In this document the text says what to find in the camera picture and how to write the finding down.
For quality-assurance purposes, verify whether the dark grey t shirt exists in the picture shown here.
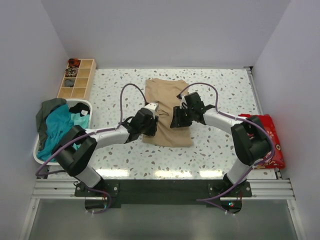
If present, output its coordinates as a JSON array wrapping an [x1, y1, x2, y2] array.
[[35, 98, 67, 151]]

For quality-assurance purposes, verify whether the white laundry basket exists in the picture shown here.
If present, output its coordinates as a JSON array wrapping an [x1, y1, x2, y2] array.
[[33, 98, 93, 164]]

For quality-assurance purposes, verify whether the beige t shirt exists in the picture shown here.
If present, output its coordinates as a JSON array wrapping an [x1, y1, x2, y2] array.
[[142, 78, 193, 148]]

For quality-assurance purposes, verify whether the dark patterned item in organizer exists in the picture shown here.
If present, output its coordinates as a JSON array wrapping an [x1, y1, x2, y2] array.
[[65, 67, 79, 78]]

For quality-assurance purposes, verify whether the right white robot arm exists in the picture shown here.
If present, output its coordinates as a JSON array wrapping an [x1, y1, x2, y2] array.
[[170, 92, 275, 202]]

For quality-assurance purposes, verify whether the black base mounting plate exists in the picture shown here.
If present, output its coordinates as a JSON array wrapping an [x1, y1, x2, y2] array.
[[74, 179, 253, 214]]

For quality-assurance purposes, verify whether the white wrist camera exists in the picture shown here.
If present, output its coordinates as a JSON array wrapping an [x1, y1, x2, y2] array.
[[179, 95, 188, 109], [144, 102, 159, 118]]

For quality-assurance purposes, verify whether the wooden compartment organizer box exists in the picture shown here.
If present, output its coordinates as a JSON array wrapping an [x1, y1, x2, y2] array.
[[57, 58, 97, 100]]

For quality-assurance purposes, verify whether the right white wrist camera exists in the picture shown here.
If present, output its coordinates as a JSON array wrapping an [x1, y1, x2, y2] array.
[[179, 95, 188, 109]]

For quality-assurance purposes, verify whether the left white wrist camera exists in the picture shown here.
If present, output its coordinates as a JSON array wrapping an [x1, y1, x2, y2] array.
[[144, 102, 159, 118]]

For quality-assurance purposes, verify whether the light mint t shirt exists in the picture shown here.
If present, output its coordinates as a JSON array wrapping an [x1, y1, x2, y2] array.
[[70, 113, 90, 129]]

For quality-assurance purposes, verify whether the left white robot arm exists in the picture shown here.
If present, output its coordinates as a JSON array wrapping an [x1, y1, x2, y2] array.
[[51, 102, 159, 196]]

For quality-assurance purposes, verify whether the orange black item in organizer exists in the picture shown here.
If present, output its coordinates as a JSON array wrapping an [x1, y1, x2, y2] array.
[[68, 58, 81, 68]]

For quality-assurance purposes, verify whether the aluminium rail frame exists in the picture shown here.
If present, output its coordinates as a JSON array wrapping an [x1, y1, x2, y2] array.
[[19, 179, 306, 240]]

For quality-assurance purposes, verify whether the red cartoon folded t shirt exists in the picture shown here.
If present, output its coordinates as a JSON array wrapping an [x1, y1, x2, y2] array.
[[231, 114, 285, 173]]

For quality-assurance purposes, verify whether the black garment with white tag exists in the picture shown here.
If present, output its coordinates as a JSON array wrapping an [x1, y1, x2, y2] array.
[[69, 102, 91, 117]]

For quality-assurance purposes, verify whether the teal blue t shirt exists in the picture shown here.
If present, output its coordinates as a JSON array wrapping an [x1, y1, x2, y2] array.
[[36, 104, 74, 162]]

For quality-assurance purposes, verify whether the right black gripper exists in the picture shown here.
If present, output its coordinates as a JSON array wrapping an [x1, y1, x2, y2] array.
[[170, 106, 194, 129]]

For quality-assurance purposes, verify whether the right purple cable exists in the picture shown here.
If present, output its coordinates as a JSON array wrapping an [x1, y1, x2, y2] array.
[[196, 82, 276, 216]]

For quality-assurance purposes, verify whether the grey item in organizer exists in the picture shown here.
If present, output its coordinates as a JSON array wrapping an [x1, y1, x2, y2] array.
[[63, 78, 75, 88]]

